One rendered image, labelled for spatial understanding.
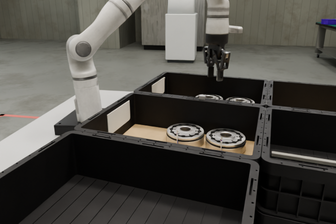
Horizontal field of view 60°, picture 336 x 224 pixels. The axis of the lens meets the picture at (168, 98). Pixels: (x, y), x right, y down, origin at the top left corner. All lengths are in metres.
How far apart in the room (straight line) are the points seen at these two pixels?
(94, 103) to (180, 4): 5.00
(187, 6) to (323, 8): 4.61
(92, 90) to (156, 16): 6.59
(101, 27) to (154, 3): 6.58
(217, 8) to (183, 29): 5.00
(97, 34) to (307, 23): 8.52
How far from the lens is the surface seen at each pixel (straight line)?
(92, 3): 8.28
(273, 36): 9.21
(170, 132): 0.79
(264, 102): 0.85
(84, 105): 1.14
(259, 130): 0.67
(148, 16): 7.70
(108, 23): 1.10
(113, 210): 0.59
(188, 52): 6.00
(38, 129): 1.31
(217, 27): 0.96
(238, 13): 9.06
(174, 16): 5.95
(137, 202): 0.60
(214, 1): 0.96
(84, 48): 1.08
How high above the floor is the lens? 1.19
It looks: 18 degrees down
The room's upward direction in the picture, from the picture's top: straight up
